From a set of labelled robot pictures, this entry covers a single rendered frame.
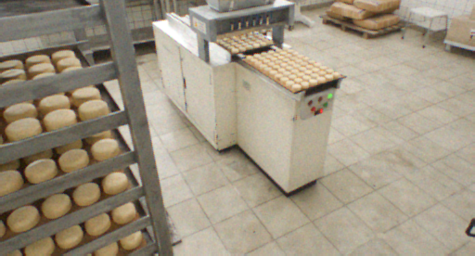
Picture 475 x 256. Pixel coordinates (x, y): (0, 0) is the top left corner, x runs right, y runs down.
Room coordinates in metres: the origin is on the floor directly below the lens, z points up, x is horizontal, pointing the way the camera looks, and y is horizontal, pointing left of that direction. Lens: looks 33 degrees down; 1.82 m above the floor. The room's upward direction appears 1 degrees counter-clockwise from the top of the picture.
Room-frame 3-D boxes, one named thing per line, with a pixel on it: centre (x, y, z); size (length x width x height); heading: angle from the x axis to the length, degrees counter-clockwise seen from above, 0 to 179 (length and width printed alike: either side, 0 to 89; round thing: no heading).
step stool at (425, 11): (4.91, -2.83, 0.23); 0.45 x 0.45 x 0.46; 20
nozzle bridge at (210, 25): (2.54, -0.05, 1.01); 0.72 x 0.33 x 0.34; 120
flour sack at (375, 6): (5.43, -2.24, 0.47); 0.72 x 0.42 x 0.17; 123
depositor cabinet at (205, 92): (2.95, 0.19, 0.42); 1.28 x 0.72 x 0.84; 30
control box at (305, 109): (1.79, -0.49, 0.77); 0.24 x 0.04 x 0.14; 120
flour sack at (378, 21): (5.42, -2.28, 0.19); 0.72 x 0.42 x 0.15; 122
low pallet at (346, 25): (5.68, -2.12, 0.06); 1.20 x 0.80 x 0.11; 30
